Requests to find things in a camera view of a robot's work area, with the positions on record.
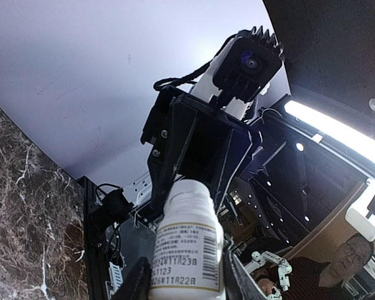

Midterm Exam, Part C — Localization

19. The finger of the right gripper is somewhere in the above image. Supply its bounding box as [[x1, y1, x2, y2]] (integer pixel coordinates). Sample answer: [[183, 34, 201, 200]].
[[148, 95, 198, 214], [211, 129, 261, 213]]

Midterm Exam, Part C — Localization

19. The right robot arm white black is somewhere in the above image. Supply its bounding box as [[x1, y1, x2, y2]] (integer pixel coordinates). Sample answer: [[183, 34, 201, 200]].
[[89, 86, 261, 229]]

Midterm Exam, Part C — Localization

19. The ceiling strip light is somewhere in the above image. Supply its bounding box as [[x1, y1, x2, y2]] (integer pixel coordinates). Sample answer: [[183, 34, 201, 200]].
[[284, 100, 375, 164]]

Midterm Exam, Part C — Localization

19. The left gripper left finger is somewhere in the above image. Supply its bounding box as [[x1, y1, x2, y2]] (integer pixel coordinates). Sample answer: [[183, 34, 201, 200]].
[[108, 256, 151, 300]]

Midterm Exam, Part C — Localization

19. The person in dark shirt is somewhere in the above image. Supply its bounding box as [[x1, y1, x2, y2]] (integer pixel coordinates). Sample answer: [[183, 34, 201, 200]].
[[252, 232, 375, 300]]

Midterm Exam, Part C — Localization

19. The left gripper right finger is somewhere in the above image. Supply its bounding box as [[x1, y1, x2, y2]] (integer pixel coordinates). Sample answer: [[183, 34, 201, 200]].
[[222, 240, 266, 300]]

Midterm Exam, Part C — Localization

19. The white overhead camera unit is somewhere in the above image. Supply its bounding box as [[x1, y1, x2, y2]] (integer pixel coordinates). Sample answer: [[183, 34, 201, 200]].
[[345, 179, 375, 242]]

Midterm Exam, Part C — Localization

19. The small white pill bottle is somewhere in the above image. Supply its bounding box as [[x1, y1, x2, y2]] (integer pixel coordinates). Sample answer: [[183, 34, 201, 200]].
[[147, 179, 226, 299]]

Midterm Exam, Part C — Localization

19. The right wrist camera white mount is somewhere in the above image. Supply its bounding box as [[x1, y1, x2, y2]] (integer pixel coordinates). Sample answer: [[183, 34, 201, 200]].
[[189, 26, 284, 122]]

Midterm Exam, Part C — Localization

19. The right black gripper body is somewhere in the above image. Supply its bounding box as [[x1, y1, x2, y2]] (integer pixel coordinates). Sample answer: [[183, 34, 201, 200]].
[[141, 86, 259, 190]]

